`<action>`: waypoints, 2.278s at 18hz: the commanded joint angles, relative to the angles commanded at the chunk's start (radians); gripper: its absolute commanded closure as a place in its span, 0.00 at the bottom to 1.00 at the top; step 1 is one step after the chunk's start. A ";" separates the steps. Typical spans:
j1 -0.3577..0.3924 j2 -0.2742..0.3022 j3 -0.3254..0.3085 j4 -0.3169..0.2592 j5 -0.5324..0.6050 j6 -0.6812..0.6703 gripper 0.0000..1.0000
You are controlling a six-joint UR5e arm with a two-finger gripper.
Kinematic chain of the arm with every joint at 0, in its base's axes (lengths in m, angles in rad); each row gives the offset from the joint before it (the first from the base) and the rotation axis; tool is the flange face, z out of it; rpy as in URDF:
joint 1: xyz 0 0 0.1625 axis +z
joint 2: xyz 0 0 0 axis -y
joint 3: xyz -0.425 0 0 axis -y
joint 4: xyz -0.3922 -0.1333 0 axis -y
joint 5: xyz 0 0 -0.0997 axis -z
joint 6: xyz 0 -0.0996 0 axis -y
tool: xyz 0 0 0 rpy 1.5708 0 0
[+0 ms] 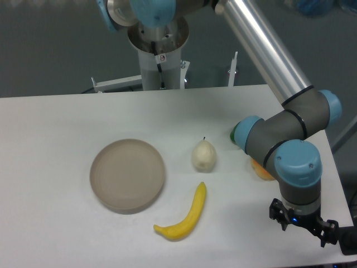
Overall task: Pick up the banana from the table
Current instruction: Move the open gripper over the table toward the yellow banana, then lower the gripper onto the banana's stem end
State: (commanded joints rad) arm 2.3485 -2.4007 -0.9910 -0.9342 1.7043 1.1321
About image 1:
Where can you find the orange fruit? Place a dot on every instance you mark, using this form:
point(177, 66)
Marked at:
point(260, 171)

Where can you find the white metal frame bracket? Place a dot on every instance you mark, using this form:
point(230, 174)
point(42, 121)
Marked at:
point(117, 85)

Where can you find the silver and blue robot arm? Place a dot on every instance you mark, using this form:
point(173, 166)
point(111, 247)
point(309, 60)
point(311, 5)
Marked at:
point(279, 144)

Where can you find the yellow banana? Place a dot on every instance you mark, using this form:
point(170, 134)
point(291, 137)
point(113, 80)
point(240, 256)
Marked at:
point(182, 229)

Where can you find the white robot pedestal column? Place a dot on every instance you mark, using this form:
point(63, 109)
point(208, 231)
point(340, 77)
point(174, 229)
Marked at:
point(159, 53)

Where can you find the beige round plate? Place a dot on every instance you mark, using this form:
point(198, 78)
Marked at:
point(127, 176)

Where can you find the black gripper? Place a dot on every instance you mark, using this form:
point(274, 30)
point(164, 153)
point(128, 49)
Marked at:
point(307, 216)

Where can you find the pale white pear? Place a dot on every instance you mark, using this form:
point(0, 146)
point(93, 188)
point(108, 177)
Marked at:
point(204, 156)

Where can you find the white upright bracket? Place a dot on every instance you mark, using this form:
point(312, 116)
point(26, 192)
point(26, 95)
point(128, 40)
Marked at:
point(233, 70)

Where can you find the black object at right edge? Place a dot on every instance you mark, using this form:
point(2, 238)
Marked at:
point(347, 240)

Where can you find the green fruit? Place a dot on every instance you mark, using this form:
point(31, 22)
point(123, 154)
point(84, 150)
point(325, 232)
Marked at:
point(232, 134)

